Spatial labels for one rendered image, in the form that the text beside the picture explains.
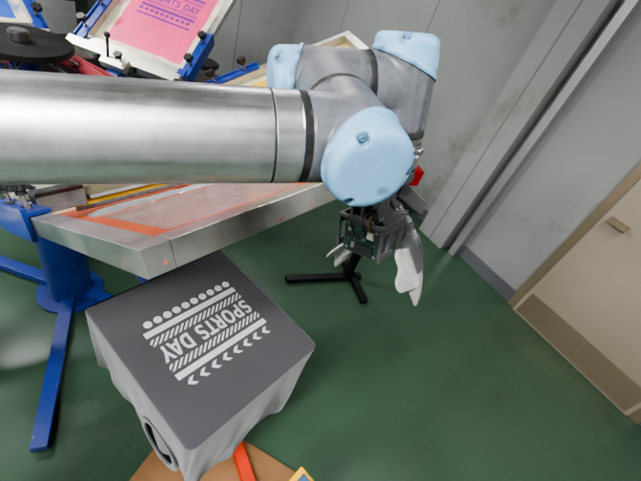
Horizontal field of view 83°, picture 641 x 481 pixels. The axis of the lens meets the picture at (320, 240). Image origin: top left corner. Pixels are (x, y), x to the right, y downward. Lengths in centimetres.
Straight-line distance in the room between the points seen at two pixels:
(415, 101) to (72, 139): 33
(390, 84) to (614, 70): 282
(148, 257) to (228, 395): 63
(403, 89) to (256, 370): 84
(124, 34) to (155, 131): 216
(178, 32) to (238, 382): 188
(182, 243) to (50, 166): 22
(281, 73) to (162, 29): 204
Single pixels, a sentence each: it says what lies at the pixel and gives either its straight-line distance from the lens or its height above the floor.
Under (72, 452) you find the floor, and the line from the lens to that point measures 204.
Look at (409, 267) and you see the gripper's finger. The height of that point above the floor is 157.
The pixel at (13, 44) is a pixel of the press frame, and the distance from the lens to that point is 169.
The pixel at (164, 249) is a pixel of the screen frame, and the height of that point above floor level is 155.
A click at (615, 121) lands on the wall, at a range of 317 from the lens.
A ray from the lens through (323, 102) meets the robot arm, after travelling 30.
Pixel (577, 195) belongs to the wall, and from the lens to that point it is 323.
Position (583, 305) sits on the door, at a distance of 334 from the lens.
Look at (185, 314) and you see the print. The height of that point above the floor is 95.
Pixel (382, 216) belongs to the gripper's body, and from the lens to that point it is 49.
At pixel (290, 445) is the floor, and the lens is 205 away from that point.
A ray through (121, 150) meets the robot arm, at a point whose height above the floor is 174.
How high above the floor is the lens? 188
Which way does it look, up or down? 38 degrees down
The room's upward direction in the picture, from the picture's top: 22 degrees clockwise
